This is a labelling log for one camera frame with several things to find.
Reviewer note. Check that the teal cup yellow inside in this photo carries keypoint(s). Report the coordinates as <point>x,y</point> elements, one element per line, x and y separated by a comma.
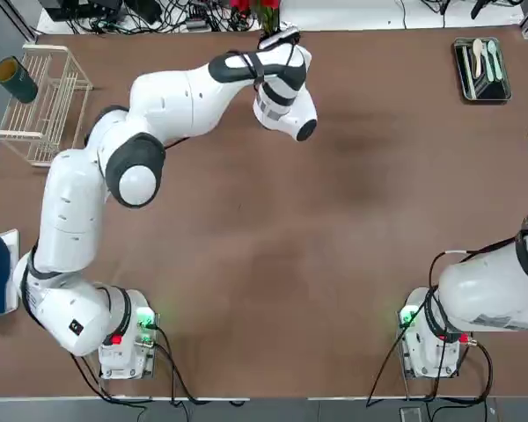
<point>17,83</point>

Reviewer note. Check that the mint green spoon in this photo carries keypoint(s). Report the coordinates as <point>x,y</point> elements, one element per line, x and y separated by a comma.
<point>491,61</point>

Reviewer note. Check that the silver metal tray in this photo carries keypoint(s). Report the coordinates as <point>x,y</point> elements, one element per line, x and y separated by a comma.
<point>493,91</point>

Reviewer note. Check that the black power strip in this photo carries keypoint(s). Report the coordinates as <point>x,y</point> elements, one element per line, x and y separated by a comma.
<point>198,23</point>

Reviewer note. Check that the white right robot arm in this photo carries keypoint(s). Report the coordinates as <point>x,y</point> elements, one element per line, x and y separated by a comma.
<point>475,285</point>

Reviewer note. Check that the red rose bouquet green stems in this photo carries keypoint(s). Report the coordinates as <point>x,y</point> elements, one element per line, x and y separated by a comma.
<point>268,17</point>

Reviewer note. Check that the beige wooden spoon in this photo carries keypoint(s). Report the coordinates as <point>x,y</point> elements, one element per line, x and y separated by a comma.
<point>478,53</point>

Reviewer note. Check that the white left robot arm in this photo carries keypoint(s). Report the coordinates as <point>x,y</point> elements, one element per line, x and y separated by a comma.
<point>70,211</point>

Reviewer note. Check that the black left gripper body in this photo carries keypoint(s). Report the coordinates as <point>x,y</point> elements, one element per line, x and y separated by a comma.
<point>264,43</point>

